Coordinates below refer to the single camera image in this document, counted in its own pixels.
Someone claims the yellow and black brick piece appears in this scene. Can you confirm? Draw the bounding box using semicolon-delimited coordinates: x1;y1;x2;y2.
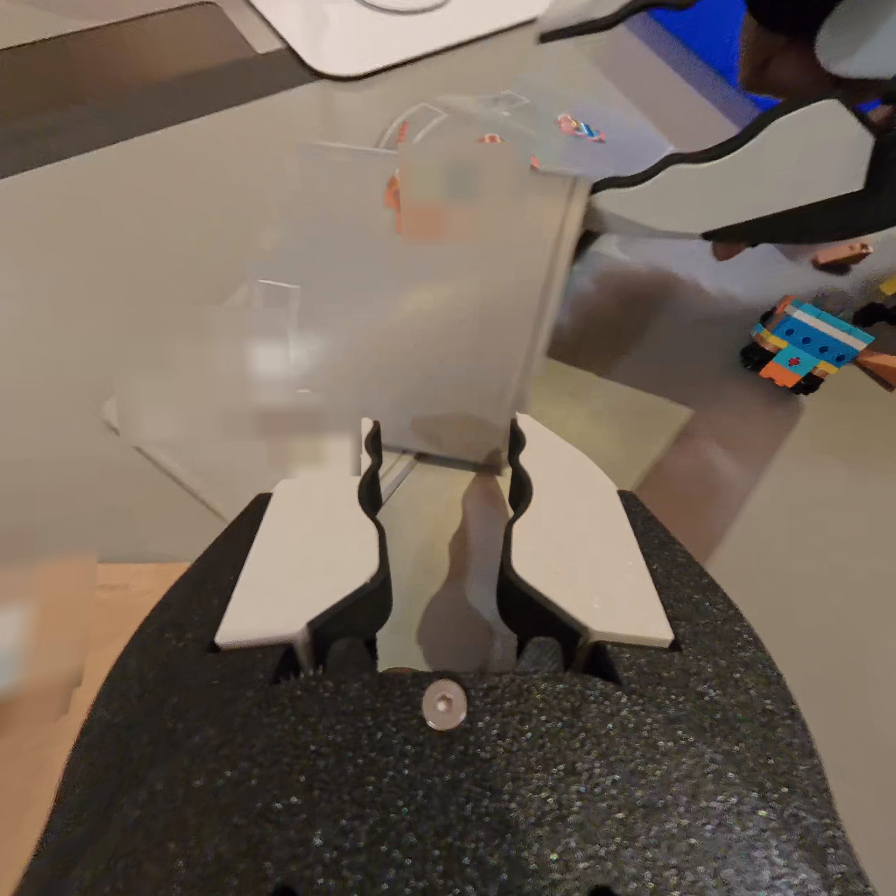
857;276;896;330

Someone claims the person's right hand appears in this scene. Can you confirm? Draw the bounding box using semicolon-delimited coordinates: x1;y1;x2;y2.
741;14;853;107

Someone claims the blue plastic bin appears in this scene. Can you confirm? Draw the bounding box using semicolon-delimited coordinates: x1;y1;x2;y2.
647;6;781;109

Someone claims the colourful toy brick vehicle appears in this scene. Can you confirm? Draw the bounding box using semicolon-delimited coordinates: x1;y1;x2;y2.
740;297;876;397

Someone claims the salmon toy brick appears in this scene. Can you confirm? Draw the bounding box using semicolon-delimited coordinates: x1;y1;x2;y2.
812;241;875;272

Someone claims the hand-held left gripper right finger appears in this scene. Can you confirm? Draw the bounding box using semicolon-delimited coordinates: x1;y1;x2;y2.
498;413;676;649

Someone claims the white rounded pad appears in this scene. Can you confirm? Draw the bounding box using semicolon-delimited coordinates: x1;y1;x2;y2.
248;0;554;80

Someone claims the grey desk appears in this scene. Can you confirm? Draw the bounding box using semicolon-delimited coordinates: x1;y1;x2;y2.
0;0;896;896

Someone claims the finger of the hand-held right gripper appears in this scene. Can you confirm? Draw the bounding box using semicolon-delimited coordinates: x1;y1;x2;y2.
590;97;879;240
538;0;701;44

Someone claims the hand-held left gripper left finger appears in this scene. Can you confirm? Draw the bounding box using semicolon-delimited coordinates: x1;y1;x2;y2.
213;417;393;651

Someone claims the brown brick piece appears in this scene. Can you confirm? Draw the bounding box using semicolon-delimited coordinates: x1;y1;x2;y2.
857;349;896;391

